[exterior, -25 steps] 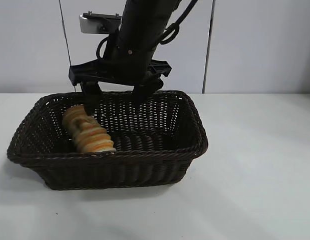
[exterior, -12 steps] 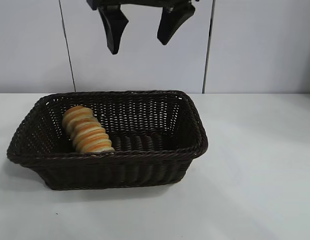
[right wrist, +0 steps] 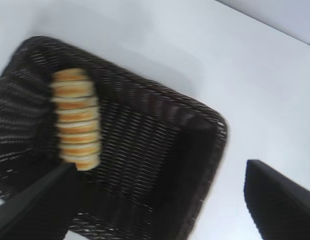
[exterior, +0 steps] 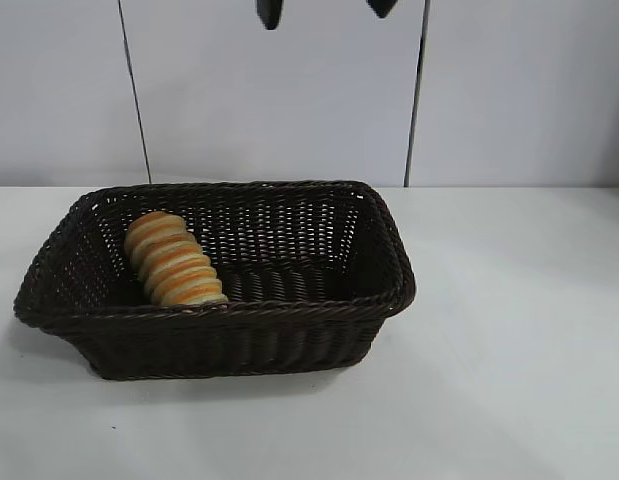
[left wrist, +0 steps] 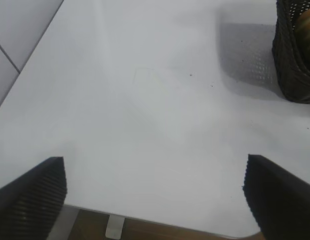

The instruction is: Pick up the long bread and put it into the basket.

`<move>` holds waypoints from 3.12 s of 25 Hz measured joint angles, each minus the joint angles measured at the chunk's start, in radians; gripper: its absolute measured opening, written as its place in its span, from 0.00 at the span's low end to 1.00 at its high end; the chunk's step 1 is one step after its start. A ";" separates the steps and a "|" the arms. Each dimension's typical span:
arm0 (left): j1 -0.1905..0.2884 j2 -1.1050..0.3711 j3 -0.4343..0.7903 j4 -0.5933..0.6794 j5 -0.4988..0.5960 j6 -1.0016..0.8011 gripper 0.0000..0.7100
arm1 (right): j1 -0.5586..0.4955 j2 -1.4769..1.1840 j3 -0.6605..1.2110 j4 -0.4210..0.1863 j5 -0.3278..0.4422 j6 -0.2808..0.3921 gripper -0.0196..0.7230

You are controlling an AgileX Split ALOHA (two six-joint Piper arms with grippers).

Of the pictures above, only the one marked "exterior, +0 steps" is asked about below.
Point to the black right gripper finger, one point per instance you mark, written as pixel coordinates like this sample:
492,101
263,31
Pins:
270,12
383,7

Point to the long striped bread loaf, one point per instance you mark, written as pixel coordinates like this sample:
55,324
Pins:
174,265

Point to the dark brown woven wicker basket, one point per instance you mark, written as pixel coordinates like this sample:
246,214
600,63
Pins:
239,340

